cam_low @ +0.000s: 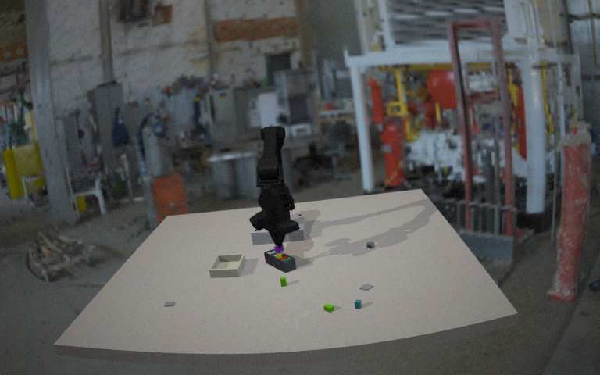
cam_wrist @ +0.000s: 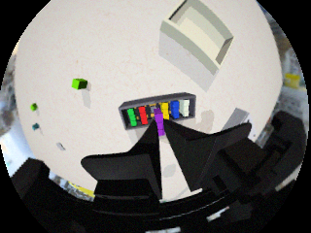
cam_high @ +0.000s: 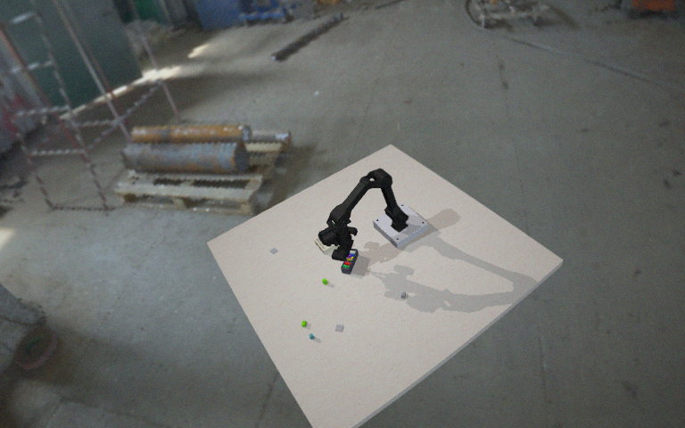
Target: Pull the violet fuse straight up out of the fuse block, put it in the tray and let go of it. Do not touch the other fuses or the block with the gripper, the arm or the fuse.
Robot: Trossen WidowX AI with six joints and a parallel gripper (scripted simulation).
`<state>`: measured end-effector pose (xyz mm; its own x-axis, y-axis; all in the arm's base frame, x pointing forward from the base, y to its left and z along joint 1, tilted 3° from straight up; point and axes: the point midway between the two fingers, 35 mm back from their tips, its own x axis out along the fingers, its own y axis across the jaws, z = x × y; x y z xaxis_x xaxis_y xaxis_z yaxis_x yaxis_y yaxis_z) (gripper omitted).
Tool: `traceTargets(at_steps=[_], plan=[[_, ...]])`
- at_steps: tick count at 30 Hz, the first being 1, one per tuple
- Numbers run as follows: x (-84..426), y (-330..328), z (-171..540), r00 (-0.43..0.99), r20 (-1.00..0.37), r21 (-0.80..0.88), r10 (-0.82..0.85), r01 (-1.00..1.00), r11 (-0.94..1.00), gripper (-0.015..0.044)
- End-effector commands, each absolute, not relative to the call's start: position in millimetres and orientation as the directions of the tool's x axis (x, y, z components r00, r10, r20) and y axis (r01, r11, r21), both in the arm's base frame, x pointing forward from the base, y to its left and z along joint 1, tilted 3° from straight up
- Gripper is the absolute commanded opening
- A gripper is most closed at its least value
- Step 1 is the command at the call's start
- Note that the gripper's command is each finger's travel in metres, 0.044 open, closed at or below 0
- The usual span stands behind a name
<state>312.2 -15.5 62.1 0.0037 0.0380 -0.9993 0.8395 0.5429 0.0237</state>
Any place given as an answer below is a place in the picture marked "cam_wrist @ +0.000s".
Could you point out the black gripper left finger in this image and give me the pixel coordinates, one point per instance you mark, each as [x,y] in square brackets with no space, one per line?
[140,162]

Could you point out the yellow fuse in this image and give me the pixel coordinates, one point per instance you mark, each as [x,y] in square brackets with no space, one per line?
[163,109]

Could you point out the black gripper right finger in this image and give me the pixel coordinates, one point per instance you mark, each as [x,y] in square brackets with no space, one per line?
[196,150]

